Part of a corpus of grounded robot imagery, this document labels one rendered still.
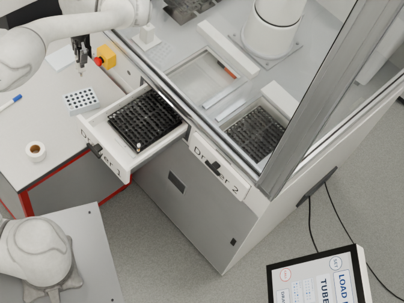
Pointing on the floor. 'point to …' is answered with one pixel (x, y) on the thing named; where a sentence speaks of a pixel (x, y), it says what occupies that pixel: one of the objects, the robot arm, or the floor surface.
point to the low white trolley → (53, 143)
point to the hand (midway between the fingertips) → (80, 63)
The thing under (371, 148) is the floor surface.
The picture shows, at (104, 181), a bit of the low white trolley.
